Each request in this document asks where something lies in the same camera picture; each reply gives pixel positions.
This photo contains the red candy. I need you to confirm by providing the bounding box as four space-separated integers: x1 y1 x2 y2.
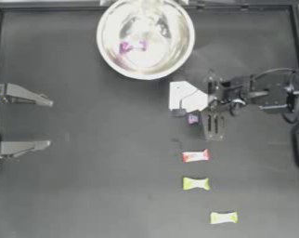
183 149 211 164

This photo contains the green candy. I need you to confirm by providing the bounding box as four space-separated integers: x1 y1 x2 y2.
183 177 212 192
209 211 239 225

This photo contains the steel bowl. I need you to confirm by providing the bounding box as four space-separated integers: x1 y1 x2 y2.
96 0 197 81

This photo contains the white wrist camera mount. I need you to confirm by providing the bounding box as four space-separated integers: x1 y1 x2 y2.
168 81 211 113

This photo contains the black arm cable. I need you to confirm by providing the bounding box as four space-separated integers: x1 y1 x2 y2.
252 67 299 82

